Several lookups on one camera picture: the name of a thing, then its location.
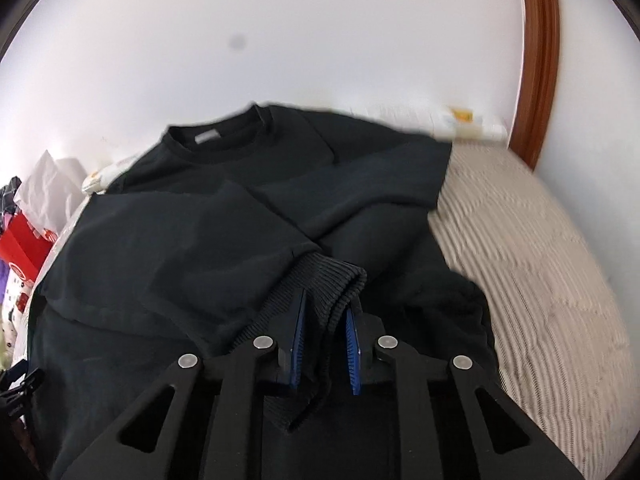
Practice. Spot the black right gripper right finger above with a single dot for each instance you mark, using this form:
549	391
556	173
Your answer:
448	418

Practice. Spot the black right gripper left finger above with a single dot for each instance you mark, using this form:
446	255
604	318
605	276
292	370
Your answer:
202	419

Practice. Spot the black sweatshirt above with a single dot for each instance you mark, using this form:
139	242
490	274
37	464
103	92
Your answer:
209	234

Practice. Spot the dark patterned clothes pile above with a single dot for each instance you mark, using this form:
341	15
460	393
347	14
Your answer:
8	207

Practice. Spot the striped beige mattress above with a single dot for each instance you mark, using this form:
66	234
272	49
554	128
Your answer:
562	346

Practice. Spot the red paper bag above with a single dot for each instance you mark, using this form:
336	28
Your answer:
23	248

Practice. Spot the white plastic bag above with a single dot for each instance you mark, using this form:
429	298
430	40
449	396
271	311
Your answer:
51	193

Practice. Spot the white printed rolled mat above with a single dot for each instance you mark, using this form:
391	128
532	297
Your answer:
442	123

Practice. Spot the brown wooden door frame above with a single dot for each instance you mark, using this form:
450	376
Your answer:
541	55

